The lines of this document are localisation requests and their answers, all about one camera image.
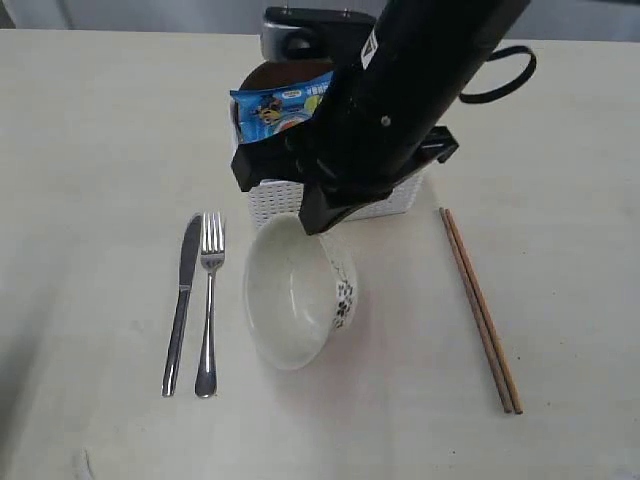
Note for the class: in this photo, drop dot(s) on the dark brown round plate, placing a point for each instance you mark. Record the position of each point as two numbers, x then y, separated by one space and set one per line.
289 75

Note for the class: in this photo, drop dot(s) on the silver metal fork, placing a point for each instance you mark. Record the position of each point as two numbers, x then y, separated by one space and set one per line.
212 257

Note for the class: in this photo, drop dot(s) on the silver metal table knife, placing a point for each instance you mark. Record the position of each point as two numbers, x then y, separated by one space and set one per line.
188 256

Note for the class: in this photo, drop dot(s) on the brown wooden chopstick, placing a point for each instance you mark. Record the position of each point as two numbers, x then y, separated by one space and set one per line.
479 319
511 386

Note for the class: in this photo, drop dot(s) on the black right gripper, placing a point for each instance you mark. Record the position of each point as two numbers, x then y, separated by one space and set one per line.
370 132

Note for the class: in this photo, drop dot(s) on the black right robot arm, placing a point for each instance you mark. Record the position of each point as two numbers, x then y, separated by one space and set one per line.
446 40

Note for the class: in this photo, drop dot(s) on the blue potato chips bag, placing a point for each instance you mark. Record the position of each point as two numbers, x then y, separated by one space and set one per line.
267 112

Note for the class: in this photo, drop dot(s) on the white speckled ceramic bowl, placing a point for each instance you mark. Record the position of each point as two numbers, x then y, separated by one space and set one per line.
299 290

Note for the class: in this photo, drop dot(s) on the white plastic lattice basket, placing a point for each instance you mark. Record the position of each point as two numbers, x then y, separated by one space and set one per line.
272 197

